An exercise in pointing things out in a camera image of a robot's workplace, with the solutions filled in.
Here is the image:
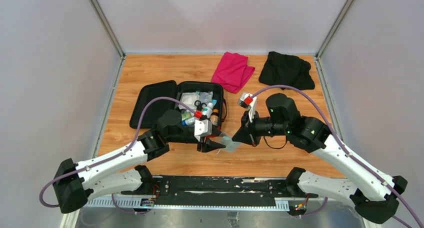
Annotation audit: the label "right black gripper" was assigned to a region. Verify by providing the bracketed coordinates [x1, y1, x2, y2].
[232, 108, 289, 147]

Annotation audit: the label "teal blister pack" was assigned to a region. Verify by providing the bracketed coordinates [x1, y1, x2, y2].
[217, 132, 242, 153]

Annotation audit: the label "blue labelled bandage roll bag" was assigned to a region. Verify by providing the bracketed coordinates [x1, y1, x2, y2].
[181, 117, 196, 127]

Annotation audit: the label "red black medicine kit case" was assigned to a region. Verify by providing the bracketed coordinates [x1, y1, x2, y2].
[129, 80, 227, 132]

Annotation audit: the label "clear bag of swabs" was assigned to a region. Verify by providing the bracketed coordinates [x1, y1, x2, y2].
[198, 91, 214, 104]

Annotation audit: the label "white gauze packet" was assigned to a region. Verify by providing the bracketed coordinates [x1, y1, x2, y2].
[180, 92, 200, 110]

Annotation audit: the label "small green medicine box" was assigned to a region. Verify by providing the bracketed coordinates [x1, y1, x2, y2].
[181, 110, 194, 121]

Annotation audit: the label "black handled scissors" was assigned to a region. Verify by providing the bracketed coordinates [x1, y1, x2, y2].
[194, 100, 208, 112]

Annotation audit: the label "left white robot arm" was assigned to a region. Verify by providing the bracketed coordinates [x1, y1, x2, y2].
[52, 109, 224, 214]

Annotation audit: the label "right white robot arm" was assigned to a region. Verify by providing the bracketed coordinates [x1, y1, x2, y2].
[232, 93, 408, 224]

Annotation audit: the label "brown medicine bottle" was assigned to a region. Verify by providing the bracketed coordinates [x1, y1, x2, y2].
[209, 109, 221, 127]

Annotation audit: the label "white lotion bottle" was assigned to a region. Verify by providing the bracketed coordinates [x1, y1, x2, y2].
[201, 102, 214, 118]

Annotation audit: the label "pink folded cloth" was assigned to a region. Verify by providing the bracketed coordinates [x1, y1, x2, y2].
[210, 52, 255, 94]

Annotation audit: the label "black folded cloth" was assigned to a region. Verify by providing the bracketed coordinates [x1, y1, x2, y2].
[258, 51, 316, 91]

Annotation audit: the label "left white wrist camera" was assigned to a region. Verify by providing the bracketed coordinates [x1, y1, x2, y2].
[194, 111, 212, 142]

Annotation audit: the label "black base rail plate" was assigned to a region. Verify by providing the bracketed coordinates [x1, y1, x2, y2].
[121, 175, 318, 207]

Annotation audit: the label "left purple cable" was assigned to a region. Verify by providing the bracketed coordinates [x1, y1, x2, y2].
[39, 96, 198, 208]

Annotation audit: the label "purple cable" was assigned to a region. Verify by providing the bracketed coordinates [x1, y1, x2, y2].
[39, 96, 198, 208]
[251, 84, 423, 228]

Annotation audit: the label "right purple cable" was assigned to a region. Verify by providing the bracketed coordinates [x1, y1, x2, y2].
[251, 84, 423, 228]

